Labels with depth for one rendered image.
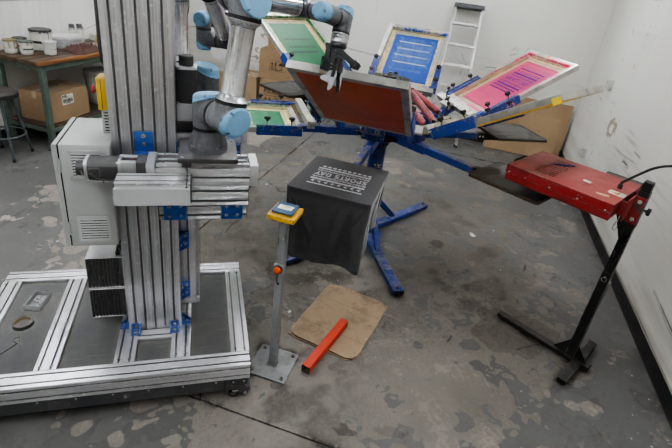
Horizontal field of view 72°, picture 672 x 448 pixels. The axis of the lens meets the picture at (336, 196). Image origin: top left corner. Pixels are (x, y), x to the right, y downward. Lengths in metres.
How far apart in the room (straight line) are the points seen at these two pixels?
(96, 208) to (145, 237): 0.25
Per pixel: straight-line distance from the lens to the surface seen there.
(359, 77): 2.15
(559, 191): 2.68
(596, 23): 6.79
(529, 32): 6.69
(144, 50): 1.97
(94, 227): 2.22
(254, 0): 1.66
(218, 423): 2.47
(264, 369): 2.67
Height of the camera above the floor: 1.97
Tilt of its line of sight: 26 degrees down
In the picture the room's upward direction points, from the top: 8 degrees clockwise
